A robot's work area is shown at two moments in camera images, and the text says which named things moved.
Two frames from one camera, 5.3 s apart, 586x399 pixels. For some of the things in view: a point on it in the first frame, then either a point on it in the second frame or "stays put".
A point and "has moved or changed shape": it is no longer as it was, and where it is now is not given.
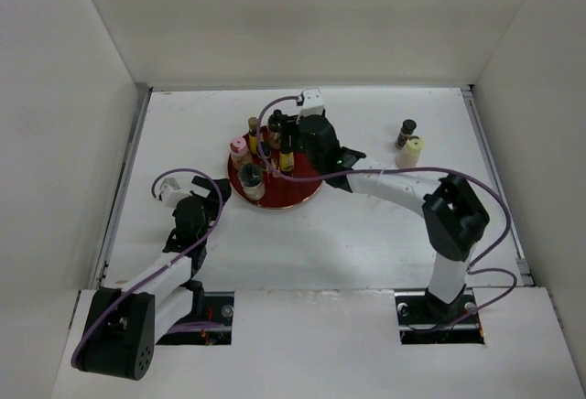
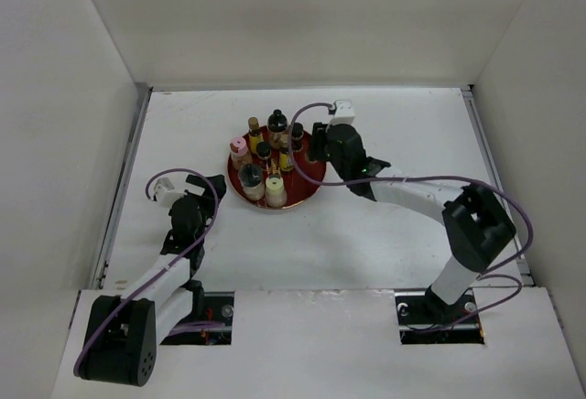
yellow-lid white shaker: (409, 156) → (276, 194)
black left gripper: (212, 202) stays put
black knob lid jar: (252, 178) stays put
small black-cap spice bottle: (275, 167) stays put
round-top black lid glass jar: (274, 125) stays put
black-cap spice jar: (407, 128) has moved or changed shape
